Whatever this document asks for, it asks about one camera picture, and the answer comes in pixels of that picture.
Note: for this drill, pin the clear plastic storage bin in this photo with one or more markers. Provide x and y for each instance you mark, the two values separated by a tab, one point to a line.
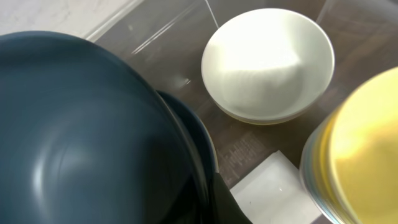
164	41

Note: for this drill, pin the blue bowl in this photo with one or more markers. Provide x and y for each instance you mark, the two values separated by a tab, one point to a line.
197	131
85	139

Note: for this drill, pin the white small bowl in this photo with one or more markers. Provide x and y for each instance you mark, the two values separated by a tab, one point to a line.
267	63

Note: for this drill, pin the yellow cup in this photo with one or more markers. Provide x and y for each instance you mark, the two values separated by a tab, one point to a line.
363	150
323	181

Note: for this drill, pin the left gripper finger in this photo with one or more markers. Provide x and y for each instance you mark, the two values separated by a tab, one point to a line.
223	207

